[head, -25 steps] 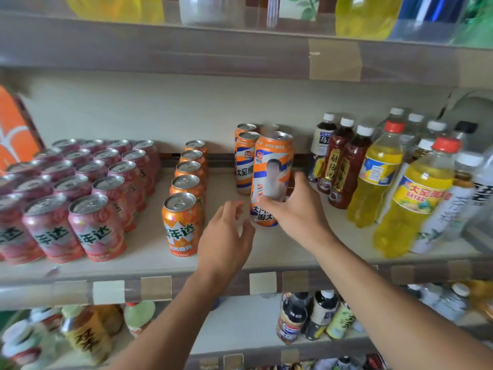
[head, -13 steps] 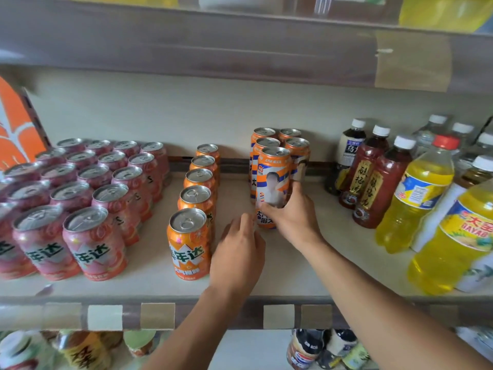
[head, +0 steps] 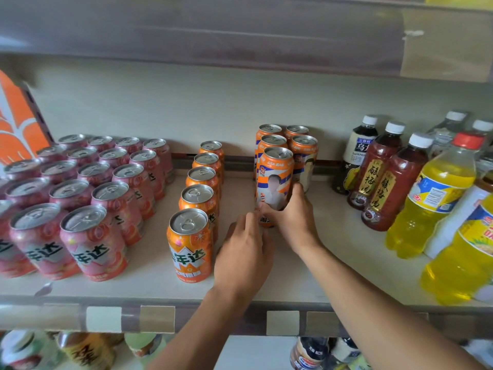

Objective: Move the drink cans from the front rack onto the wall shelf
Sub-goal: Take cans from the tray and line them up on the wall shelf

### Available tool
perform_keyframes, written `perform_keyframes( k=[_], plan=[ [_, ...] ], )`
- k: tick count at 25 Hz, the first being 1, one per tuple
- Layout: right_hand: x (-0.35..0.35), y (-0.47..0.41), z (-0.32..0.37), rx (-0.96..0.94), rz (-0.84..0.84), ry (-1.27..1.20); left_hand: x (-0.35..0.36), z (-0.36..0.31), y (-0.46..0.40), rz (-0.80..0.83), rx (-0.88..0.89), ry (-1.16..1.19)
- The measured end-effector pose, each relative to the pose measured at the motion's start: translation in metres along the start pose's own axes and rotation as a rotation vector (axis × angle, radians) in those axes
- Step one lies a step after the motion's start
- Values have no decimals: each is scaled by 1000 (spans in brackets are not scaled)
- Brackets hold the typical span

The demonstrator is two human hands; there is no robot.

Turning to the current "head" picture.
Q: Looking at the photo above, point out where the pale green drink bottle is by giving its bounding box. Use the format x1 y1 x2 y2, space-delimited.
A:
124 333 166 359

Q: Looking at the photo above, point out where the cluster of white milk bottles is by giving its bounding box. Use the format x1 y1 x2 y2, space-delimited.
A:
0 330 51 370

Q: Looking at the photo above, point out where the group of capped tea bottles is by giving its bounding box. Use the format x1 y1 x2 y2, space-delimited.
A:
289 337 372 370

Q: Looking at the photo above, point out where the row of red cans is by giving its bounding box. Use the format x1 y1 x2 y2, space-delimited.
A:
0 134 174 283

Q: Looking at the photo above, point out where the person's left forearm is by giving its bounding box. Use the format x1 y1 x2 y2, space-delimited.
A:
146 288 255 370

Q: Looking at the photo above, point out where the person's right forearm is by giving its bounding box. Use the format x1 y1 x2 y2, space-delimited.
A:
298 242 486 370

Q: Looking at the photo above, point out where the person's left hand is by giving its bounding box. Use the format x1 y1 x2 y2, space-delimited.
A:
214 211 275 301

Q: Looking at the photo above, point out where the person's right hand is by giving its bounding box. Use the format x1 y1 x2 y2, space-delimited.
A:
258 182 325 260

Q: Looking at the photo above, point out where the row of tall drink bottles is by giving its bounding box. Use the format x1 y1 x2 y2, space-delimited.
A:
332 110 493 307

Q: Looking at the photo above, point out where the yellow label tea bottle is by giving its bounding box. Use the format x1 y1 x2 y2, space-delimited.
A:
58 331 116 370

